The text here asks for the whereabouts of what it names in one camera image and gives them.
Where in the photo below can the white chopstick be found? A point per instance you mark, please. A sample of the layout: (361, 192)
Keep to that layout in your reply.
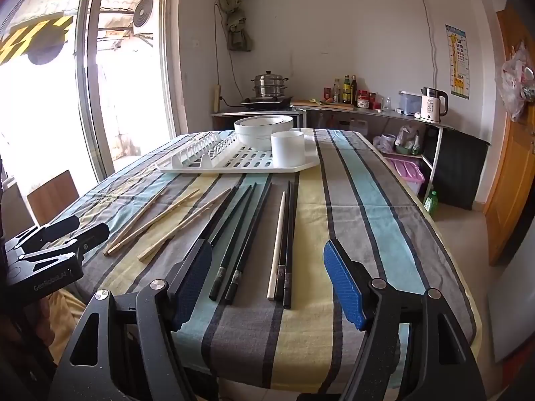
(271, 288)

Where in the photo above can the green bottle on floor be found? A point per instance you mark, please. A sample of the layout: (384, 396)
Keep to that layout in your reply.
(431, 203)

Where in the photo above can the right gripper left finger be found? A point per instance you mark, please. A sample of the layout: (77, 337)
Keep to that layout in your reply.
(186, 280)

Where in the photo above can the white ceramic bowl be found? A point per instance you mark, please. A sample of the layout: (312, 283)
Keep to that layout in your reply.
(255, 132)

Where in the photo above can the white dish drying rack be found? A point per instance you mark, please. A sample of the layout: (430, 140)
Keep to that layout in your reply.
(214, 154)

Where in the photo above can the green label sauce bottle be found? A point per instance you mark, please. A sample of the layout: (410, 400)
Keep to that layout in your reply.
(346, 95)

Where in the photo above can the wooden cutting board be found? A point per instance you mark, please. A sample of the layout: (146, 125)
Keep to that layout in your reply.
(322, 106)

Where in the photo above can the hanging green cloth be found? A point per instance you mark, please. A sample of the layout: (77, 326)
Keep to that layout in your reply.
(235, 21)

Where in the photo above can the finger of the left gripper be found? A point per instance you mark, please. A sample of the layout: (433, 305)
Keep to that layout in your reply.
(35, 238)
(79, 245)

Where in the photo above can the wooden chopstick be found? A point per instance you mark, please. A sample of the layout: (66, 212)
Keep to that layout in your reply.
(184, 223)
(115, 247)
(126, 230)

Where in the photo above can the plastic bags on door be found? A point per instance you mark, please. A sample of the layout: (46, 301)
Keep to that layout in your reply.
(515, 82)

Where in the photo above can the clear plastic container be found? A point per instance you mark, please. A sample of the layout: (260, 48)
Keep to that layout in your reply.
(410, 103)

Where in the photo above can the wooden door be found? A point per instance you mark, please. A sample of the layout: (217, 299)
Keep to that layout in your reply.
(515, 174)

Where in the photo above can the white utensil holder cup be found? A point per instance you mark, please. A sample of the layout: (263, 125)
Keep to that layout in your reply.
(288, 148)

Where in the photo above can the giraffe height chart poster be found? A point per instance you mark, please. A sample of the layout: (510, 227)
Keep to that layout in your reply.
(459, 62)

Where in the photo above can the induction cooktop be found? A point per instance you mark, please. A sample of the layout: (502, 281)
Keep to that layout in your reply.
(267, 104)

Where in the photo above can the pink lidded storage box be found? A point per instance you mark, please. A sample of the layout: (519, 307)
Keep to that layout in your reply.
(408, 170)

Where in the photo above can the white power strip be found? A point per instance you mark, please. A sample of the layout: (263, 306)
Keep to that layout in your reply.
(217, 99)

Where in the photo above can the dark sauce bottle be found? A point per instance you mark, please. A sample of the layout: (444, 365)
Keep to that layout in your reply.
(354, 91)

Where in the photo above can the black chopstick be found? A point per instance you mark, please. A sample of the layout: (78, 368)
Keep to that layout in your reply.
(282, 252)
(244, 251)
(220, 276)
(223, 212)
(289, 248)

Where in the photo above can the stainless steel steamer pot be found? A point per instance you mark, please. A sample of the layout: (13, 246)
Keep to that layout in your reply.
(269, 85)

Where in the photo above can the striped tablecloth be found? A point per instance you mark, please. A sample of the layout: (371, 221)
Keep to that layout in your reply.
(285, 328)

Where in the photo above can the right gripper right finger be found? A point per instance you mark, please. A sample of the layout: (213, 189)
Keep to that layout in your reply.
(351, 283)

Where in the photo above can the white electric kettle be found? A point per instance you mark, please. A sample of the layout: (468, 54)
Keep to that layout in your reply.
(434, 104)

